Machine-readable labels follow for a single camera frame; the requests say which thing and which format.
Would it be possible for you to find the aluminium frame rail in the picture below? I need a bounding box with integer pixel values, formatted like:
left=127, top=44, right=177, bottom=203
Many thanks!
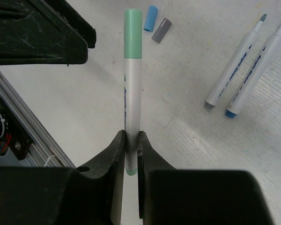
left=0, top=72, right=75, bottom=168

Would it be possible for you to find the grey white marker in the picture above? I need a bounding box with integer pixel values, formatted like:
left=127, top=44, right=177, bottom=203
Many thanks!
left=204, top=14, right=267, bottom=110

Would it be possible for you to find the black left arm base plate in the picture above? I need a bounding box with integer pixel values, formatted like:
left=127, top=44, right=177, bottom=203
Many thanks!
left=0, top=97, right=33, bottom=160

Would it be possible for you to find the grey pen cap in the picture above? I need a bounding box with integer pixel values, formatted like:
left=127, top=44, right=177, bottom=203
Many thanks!
left=151, top=18, right=172, bottom=44

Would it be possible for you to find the light blue pen cap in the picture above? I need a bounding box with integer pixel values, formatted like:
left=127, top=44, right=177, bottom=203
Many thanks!
left=143, top=5, right=158, bottom=32

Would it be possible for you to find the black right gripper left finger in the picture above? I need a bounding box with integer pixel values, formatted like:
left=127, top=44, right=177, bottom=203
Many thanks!
left=0, top=130, right=126, bottom=225

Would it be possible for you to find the mint capped white marker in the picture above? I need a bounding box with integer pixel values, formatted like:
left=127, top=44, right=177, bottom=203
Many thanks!
left=124, top=8, right=142, bottom=176

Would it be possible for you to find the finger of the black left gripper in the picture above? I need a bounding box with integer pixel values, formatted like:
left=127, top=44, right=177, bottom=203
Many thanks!
left=0, top=0, right=96, bottom=66

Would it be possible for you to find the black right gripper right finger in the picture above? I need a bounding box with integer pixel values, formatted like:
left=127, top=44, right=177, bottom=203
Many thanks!
left=137, top=131, right=273, bottom=225

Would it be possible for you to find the light blue white marker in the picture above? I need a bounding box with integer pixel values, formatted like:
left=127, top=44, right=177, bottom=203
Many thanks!
left=225, top=25, right=281, bottom=119

